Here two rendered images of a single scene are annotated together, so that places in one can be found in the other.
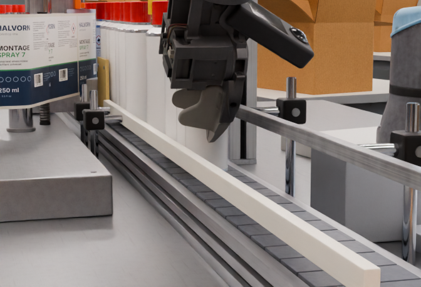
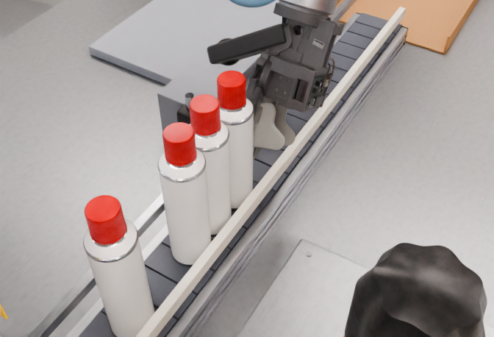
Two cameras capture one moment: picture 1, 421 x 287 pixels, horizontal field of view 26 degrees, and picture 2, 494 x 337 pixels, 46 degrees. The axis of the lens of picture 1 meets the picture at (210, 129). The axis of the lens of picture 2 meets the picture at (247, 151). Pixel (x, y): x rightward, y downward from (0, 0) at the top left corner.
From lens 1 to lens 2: 1.54 m
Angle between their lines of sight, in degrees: 113
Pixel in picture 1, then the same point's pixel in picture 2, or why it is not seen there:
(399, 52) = not seen: outside the picture
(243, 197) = (350, 80)
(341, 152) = not seen: hidden behind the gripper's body
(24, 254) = (416, 221)
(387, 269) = (348, 40)
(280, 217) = (373, 48)
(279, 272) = (383, 59)
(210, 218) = (339, 119)
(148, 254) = (350, 174)
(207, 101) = (281, 115)
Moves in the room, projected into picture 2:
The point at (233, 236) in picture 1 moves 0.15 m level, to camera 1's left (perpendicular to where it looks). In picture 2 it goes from (358, 94) to (435, 139)
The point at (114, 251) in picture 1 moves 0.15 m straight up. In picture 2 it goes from (363, 190) to (379, 115)
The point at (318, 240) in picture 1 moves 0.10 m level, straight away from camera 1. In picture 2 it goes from (390, 26) to (350, 45)
